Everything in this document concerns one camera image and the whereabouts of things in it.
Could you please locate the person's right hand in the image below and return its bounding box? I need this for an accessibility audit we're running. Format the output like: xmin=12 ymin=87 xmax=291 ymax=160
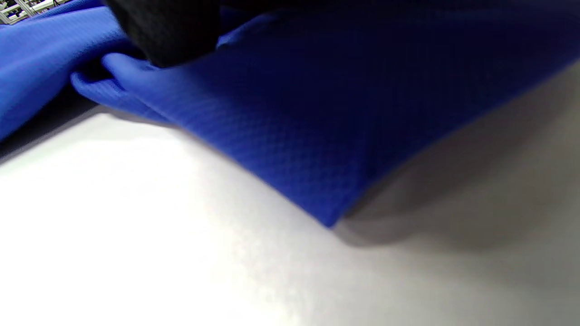
xmin=103 ymin=0 xmax=223 ymax=68

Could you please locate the blue t-shirt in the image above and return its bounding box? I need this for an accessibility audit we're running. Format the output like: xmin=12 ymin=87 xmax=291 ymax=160
xmin=0 ymin=0 xmax=580 ymax=228

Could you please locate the aluminium frame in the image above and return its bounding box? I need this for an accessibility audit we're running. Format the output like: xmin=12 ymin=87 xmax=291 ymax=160
xmin=0 ymin=0 xmax=71 ymax=25

